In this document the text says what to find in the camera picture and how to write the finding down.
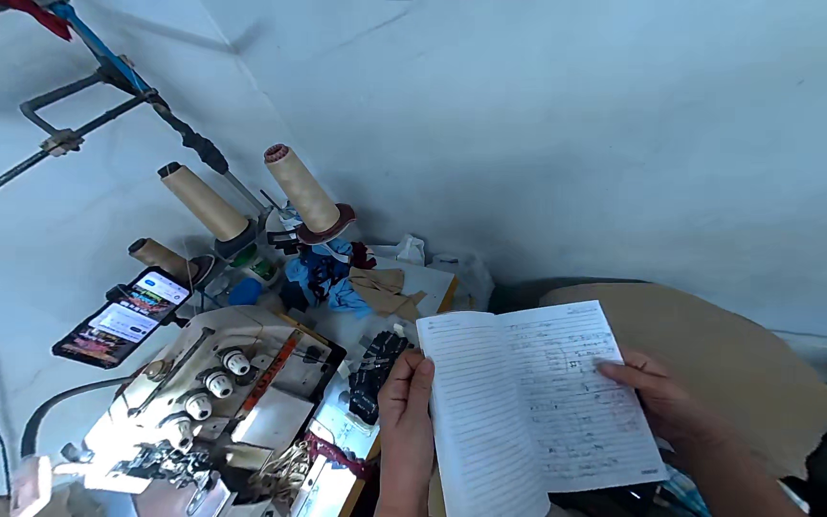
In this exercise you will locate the clear plastic bag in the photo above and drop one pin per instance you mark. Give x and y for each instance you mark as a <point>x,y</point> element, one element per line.
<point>475,278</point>

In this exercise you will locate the person's right fingers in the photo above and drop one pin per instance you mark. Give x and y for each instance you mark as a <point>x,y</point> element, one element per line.
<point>642,360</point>

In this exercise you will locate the person's left forearm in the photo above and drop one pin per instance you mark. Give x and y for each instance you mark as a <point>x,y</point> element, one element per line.
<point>404,505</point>

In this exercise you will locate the brown fabric piece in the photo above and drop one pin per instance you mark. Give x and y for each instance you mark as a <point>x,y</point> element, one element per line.
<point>382,288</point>

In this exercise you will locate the red cloth strip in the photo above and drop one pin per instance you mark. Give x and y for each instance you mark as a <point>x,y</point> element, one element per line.
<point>39,14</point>

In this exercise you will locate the pile of blue fabric scraps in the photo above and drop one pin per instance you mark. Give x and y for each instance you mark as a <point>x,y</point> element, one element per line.
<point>321,276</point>

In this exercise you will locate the smartphone with lit screen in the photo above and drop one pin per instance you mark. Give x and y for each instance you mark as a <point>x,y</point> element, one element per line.
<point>125,317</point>

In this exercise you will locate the metal thread stand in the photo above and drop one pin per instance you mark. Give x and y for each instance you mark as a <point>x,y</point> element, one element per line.
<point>205,149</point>

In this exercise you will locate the maroon fabric strip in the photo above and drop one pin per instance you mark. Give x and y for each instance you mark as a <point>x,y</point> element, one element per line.
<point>338,455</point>

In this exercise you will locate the lined notebook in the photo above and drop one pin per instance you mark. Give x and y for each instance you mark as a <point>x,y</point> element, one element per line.
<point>543,409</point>

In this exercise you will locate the person's right hand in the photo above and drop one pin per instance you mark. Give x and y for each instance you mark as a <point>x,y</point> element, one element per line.
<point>672,406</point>

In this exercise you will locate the beige thread cone, reddish core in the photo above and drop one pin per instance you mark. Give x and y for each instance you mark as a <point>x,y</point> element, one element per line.
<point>303,188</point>

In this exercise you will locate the white plastic bag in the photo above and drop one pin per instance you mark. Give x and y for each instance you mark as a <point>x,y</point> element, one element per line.
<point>410,250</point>

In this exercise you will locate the white overlock sewing machine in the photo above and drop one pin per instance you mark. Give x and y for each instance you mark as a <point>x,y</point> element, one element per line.
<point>241,323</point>

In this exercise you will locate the person's left hand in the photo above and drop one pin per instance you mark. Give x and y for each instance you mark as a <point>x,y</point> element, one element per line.
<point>408,431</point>

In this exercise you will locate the green container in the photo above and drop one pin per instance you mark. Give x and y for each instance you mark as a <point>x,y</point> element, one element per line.
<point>259,266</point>

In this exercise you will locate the large beige thread cone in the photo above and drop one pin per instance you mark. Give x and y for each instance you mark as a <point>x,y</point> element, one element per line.
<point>207,204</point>

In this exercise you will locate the person's left thumb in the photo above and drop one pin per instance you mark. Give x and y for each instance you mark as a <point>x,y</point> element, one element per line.
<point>421,391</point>

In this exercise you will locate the pinkish white plastic part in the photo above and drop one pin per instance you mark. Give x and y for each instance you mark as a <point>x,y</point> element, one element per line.
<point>31,487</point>

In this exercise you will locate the large tan board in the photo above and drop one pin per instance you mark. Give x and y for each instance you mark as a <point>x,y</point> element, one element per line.
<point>715,352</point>

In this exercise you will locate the person's right forearm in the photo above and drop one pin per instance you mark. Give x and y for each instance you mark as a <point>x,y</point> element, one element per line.
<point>736,477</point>

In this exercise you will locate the sewing table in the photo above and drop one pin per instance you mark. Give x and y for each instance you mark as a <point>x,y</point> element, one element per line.
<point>334,416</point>

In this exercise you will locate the person's left fingers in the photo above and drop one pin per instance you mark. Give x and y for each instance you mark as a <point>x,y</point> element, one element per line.
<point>398,377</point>

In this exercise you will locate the small beige thread cone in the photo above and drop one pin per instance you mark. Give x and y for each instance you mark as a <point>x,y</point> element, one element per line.
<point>163,259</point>

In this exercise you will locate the bundle of black fabric pieces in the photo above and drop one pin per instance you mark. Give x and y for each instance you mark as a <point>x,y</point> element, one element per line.
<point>374,373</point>

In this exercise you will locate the blue round lid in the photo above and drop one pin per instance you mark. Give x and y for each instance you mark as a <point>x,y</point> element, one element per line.
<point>245,292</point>

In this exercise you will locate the blue checked cloth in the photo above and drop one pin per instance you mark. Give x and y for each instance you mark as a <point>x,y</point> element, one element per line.
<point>688,487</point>

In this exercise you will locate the person's right thumb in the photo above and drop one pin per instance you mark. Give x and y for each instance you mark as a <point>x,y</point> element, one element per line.
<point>622,374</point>

